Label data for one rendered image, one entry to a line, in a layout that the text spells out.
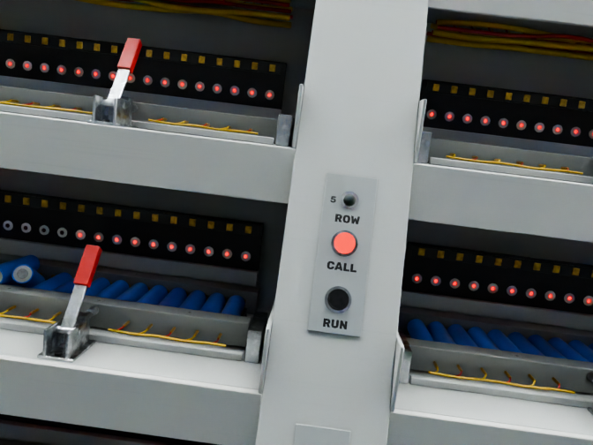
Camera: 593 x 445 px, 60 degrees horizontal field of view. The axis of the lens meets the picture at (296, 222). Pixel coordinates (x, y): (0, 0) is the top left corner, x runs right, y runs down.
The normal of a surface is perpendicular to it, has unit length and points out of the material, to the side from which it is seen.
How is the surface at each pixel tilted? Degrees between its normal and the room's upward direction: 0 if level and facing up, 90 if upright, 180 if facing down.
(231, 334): 109
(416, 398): 19
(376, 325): 90
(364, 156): 90
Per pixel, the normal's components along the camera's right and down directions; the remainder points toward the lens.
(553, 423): 0.12, -0.98
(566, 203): -0.05, 0.15
